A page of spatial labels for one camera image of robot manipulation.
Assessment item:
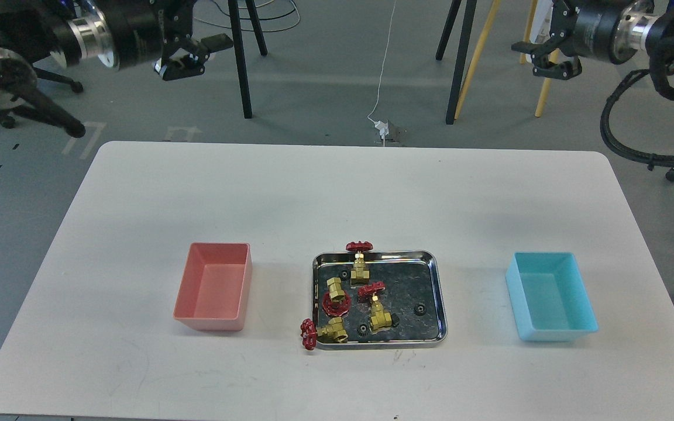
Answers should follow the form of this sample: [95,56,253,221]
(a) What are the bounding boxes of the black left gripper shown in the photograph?
[101,1,235,81]

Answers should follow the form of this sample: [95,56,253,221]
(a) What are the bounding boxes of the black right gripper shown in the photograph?
[511,1,628,79]

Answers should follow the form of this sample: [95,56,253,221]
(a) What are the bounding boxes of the brass valve wheel up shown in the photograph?
[321,277,352,318]

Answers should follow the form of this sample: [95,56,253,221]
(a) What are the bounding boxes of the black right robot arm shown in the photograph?
[511,1,674,101]

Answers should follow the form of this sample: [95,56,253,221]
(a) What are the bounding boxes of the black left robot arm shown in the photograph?
[0,1,235,138]

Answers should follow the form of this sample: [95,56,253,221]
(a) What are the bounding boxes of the pink plastic box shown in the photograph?
[172,242,253,332]

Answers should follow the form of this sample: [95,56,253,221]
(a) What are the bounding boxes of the blue plastic box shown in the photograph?
[505,251,599,341]

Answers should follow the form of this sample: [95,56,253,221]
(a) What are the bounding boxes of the brass valve at tray top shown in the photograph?
[346,241,373,285]

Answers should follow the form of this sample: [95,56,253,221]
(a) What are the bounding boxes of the small black gear right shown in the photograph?
[414,303,427,316]

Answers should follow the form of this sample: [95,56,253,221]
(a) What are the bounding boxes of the brass valve at tray corner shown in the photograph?
[300,317,348,351]

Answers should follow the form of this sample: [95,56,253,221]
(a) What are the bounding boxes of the brass valve in tray centre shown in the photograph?
[357,281,394,332]

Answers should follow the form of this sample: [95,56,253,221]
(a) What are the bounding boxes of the small black gear bottom centre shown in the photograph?
[357,323,371,336]

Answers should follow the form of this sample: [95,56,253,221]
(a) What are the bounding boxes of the black tripod legs left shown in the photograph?
[227,1,268,119]

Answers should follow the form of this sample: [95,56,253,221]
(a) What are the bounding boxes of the black tripod legs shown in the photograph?
[227,1,268,119]
[435,1,478,125]

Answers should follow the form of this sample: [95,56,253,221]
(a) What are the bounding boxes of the yellow wooden stand legs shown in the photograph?
[454,0,561,120]

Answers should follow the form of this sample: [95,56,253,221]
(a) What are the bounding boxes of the black tripod legs right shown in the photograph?
[435,1,478,125]

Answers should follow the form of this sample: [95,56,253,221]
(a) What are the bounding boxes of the white floor plug socket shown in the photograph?
[374,120,407,147]

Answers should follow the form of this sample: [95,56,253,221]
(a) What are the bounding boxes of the black office chair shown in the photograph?
[0,65,85,138]

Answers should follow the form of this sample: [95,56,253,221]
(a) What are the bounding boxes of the shiny metal tray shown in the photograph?
[311,250,448,351]

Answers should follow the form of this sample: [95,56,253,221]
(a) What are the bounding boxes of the black cables on floor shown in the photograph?
[194,0,301,33]

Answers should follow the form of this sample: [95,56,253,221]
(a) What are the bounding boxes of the black corrugated cable hose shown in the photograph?
[599,69,674,170]

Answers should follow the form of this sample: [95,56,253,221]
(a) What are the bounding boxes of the white cable on floor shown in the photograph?
[367,0,397,125]

